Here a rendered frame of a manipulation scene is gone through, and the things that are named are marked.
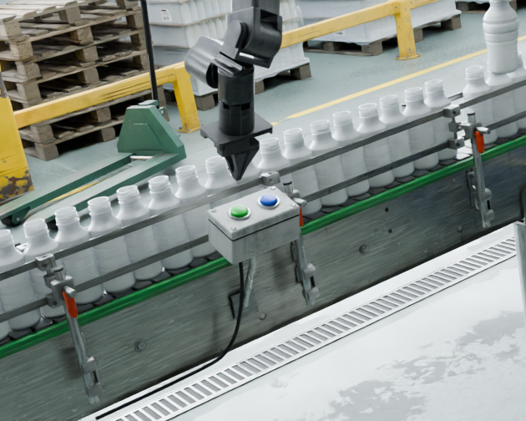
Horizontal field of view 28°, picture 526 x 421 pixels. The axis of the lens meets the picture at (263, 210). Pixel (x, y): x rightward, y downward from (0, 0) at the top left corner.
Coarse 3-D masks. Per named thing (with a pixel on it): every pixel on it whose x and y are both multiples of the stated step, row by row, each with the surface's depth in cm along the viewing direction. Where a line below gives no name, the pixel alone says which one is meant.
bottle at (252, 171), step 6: (252, 162) 195; (246, 168) 194; (252, 168) 194; (258, 168) 196; (246, 174) 194; (252, 174) 194; (258, 174) 195; (240, 180) 194; (246, 180) 194; (258, 186) 195; (240, 192) 195; (246, 192) 194; (252, 192) 195
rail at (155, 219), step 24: (456, 96) 225; (480, 96) 219; (504, 120) 224; (360, 144) 204; (288, 168) 196; (384, 168) 209; (168, 216) 184; (96, 240) 178; (192, 240) 188; (24, 264) 172; (144, 264) 184; (24, 312) 173
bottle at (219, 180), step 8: (208, 160) 192; (216, 160) 193; (224, 160) 191; (208, 168) 191; (216, 168) 190; (224, 168) 191; (216, 176) 191; (224, 176) 191; (208, 184) 192; (216, 184) 190; (224, 184) 190; (232, 184) 191; (208, 192) 192; (216, 192) 190; (216, 200) 191; (224, 200) 191; (232, 200) 192
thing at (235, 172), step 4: (240, 152) 166; (244, 152) 166; (228, 156) 171; (232, 156) 166; (236, 156) 166; (240, 156) 166; (244, 156) 167; (228, 160) 171; (232, 160) 171; (236, 160) 167; (240, 160) 167; (228, 164) 172; (232, 164) 171; (236, 164) 168; (240, 164) 168; (232, 168) 172; (236, 168) 169; (240, 168) 169; (232, 172) 172; (236, 172) 170; (240, 172) 170; (232, 176) 173; (236, 176) 171; (236, 180) 172
